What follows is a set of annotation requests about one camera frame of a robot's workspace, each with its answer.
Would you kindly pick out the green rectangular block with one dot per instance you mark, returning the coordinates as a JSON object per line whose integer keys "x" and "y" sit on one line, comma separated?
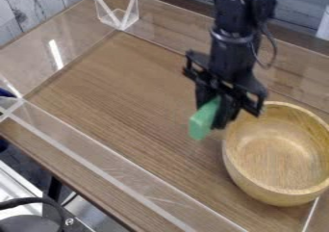
{"x": 202, "y": 120}

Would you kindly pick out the black metal bracket with screw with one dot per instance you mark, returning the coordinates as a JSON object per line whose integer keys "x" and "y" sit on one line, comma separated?
{"x": 72, "y": 223}

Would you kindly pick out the clear acrylic enclosure wall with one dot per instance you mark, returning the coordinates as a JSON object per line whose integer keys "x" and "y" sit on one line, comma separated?
{"x": 98, "y": 111}

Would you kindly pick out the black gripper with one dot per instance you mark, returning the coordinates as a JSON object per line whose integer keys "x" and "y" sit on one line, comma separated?
{"x": 222, "y": 74}

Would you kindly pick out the white object right edge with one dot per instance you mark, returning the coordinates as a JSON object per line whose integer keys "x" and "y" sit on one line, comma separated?
{"x": 322, "y": 31}

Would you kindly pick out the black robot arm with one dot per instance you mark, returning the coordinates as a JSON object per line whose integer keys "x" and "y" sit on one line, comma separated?
{"x": 238, "y": 17}

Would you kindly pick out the black table leg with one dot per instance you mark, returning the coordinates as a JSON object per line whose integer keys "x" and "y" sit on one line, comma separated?
{"x": 55, "y": 188}

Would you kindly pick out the brown wooden bowl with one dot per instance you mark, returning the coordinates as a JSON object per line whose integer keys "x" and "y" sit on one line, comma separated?
{"x": 275, "y": 154}

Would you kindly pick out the blue object left edge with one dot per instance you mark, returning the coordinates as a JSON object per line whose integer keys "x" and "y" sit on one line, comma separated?
{"x": 5, "y": 93}

